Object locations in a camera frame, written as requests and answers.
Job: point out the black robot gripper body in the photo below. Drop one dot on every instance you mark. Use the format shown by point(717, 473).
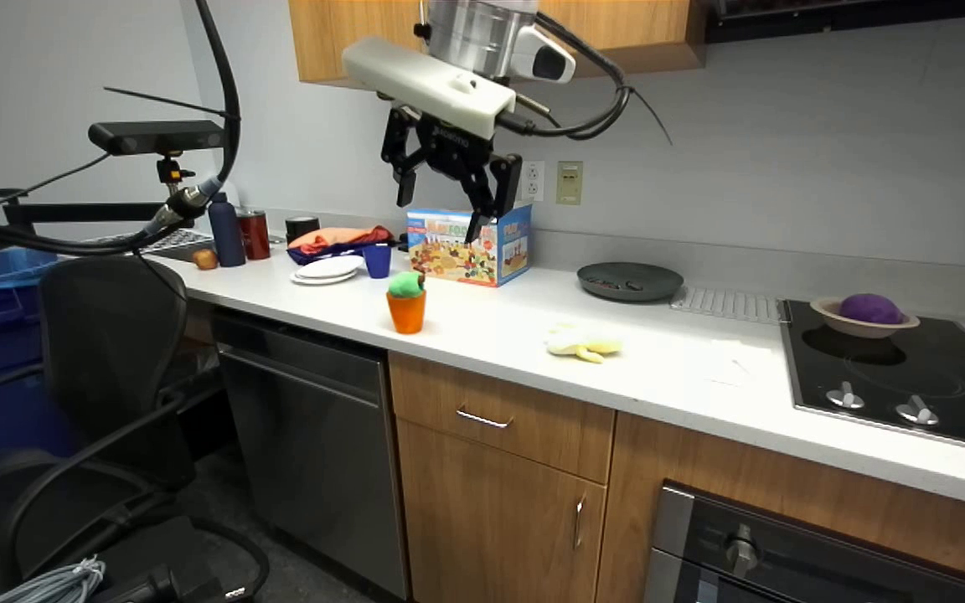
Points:
point(449, 152)

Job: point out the green pear plushy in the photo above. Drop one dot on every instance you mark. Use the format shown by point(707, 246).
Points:
point(405, 284)

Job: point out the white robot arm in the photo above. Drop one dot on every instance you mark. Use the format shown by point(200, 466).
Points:
point(472, 48)

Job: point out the blue plastic cup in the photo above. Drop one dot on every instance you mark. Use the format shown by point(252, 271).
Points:
point(376, 258)

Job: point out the orange plastic cup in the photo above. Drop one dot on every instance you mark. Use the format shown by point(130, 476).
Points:
point(405, 313)

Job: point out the yellow banana plushy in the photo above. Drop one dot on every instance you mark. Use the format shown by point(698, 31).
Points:
point(581, 345)

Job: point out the colourful cereal box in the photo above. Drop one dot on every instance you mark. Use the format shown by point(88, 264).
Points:
point(441, 246)

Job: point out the orange red cloth toy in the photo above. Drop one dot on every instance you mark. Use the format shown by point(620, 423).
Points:
point(334, 242)

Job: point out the black mug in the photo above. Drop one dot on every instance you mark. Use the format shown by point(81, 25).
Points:
point(298, 226)

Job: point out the stack of white plates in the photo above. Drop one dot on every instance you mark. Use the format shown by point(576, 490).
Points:
point(329, 271)

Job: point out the dark grey round plate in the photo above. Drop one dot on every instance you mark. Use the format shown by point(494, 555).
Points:
point(630, 282)

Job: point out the red can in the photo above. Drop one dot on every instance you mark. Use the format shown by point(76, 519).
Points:
point(255, 236)

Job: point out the dark blue bottle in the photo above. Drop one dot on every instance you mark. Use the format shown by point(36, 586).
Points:
point(227, 233)

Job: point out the wooden upper cabinet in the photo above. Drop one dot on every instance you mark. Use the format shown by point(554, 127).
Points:
point(637, 34)

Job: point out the wooden drawer front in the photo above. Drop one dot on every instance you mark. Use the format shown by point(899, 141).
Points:
point(529, 423)

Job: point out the stainless steel dishwasher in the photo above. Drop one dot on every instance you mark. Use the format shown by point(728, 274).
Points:
point(313, 425)

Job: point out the wooden lower cabinet door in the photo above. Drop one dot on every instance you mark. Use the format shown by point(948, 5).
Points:
point(491, 526)

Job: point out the beige bowl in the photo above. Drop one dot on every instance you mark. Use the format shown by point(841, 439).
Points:
point(835, 319)

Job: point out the black oven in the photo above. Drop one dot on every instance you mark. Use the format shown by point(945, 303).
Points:
point(717, 551)

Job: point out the purple ball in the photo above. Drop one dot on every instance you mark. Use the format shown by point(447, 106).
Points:
point(873, 308)

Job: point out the black mesh office chair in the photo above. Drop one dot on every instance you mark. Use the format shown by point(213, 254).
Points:
point(103, 519)

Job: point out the black glass cooktop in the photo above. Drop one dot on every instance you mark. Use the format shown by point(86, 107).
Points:
point(911, 378)

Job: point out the wall power outlet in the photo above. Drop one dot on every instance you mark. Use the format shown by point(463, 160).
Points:
point(566, 182)

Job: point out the black stereo camera on stand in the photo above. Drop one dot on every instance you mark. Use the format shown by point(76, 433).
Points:
point(155, 136)

